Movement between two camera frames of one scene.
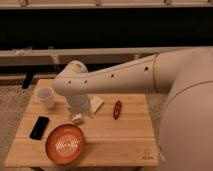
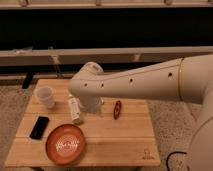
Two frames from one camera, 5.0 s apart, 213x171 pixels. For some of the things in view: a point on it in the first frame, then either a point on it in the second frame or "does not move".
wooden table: x=120 y=134 does not move
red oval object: x=117 y=109 does not move
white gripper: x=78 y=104 → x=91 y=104
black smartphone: x=39 y=127 does not move
